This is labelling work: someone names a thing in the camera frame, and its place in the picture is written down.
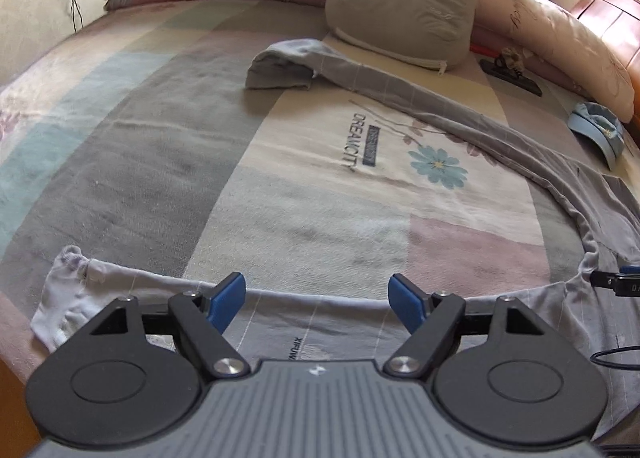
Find wooden bed headboard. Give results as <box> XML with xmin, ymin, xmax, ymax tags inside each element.
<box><xmin>570</xmin><ymin>0</ymin><xmax>640</xmax><ymax>69</ymax></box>

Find grey cat face cushion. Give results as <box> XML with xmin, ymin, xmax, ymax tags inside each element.
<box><xmin>325</xmin><ymin>0</ymin><xmax>477</xmax><ymax>73</ymax></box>

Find black hair clip with flower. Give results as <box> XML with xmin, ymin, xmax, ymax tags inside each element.
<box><xmin>479</xmin><ymin>47</ymin><xmax>543</xmax><ymax>97</ymax></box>

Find grey pants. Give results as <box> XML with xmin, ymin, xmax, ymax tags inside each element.
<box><xmin>31</xmin><ymin>38</ymin><xmax>640</xmax><ymax>439</ymax></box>

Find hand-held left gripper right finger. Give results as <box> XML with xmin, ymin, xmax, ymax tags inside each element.
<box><xmin>382</xmin><ymin>273</ymin><xmax>546</xmax><ymax>381</ymax></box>

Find blue cap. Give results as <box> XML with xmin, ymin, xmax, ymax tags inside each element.
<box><xmin>567</xmin><ymin>101</ymin><xmax>626</xmax><ymax>171</ymax></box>

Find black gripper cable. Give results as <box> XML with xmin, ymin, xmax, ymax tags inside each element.
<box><xmin>591</xmin><ymin>345</ymin><xmax>640</xmax><ymax>370</ymax></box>

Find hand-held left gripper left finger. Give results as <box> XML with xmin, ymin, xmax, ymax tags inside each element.
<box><xmin>90</xmin><ymin>272</ymin><xmax>251</xmax><ymax>381</ymax></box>

